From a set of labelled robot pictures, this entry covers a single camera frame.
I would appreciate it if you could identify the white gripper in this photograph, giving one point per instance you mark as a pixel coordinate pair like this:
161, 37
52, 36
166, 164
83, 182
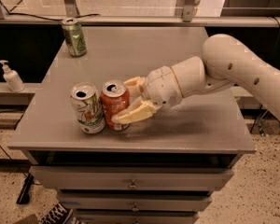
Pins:
160, 87

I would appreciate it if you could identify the red coke can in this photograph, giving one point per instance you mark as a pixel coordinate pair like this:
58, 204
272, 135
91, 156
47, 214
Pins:
114, 98

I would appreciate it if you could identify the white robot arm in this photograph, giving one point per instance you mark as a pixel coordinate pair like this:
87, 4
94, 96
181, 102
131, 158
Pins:
225, 61

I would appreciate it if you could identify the white 7up can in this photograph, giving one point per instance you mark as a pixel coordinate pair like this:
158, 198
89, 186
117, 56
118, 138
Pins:
86, 104

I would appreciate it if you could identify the green soda can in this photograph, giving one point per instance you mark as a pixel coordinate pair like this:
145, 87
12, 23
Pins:
74, 37

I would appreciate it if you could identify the grey drawer cabinet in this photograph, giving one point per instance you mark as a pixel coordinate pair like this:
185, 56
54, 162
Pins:
178, 147

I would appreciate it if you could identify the top drawer metal knob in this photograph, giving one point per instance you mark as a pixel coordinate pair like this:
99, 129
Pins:
133, 185

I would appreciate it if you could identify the drawer metal knob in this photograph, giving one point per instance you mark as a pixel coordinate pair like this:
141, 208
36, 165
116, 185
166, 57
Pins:
133, 185
135, 208

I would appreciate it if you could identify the white pump soap bottle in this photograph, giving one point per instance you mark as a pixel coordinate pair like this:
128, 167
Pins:
11, 77

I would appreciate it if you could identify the black white sneaker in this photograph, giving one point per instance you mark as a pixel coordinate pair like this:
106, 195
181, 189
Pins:
57, 215

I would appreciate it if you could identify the black power strip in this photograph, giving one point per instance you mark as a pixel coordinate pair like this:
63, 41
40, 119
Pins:
24, 197

